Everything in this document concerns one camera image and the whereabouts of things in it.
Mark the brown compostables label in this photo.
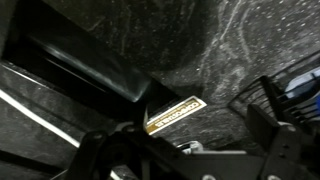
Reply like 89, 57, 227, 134
145, 95, 208, 136

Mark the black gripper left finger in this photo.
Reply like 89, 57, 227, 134
63, 106, 204, 180

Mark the black wire sink caddy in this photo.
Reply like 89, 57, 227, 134
227, 49, 320, 136

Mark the black countertop bin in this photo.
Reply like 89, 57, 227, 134
2, 19, 181, 125

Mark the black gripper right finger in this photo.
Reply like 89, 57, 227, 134
245, 103, 301, 180

